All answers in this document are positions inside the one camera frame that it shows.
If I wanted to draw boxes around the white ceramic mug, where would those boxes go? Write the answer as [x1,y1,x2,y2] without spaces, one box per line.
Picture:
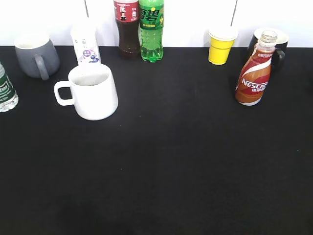
[54,63,118,120]

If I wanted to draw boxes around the brown nescafe coffee bottle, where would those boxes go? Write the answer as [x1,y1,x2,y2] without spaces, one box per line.
[235,30,277,106]

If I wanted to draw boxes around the yellow paper cup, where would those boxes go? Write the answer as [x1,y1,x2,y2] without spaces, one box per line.
[208,26,239,65]

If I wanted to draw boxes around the green sprite bottle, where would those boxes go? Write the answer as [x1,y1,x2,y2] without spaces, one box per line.
[139,0,164,63]

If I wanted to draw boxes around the white blueberry milk carton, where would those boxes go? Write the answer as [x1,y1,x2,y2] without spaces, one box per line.
[70,20,101,65]

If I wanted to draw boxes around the dark cola bottle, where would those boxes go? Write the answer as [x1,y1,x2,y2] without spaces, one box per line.
[113,0,140,58]

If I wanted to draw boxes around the grey ceramic mug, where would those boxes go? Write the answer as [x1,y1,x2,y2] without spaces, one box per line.
[14,32,60,81]

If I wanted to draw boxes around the black ceramic mug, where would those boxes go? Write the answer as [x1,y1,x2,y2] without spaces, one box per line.
[246,27,289,73]

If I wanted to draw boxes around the green label water bottle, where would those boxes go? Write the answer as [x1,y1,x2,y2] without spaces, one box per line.
[0,64,19,112]

